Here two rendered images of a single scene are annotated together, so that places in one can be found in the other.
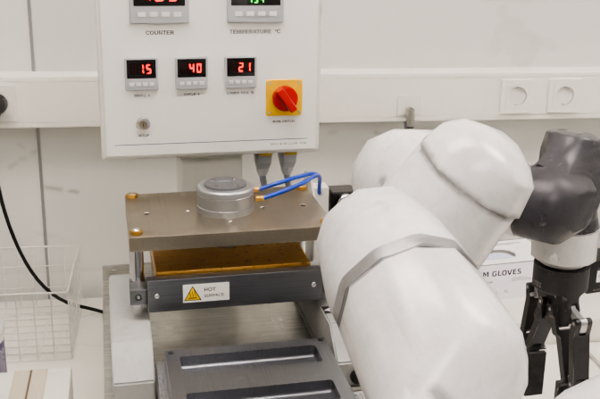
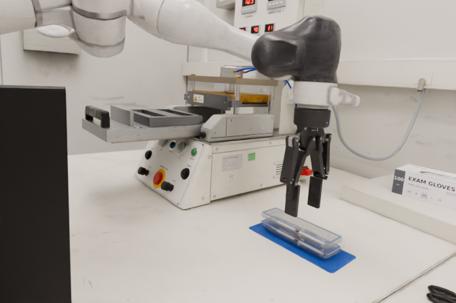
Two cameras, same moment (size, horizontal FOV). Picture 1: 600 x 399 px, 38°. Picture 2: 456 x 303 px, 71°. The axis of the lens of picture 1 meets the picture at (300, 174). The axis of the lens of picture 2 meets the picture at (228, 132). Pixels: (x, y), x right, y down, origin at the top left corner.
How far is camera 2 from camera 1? 118 cm
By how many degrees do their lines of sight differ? 62
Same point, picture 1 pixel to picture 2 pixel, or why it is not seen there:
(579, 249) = (300, 91)
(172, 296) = (191, 98)
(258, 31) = (277, 11)
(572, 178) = (276, 33)
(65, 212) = not seen: hidden behind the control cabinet
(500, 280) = (435, 190)
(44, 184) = not seen: hidden behind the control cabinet
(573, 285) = (300, 117)
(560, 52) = not seen: outside the picture
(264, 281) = (212, 97)
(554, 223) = (254, 57)
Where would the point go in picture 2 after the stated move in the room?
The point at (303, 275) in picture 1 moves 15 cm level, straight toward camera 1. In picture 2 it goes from (222, 97) to (174, 95)
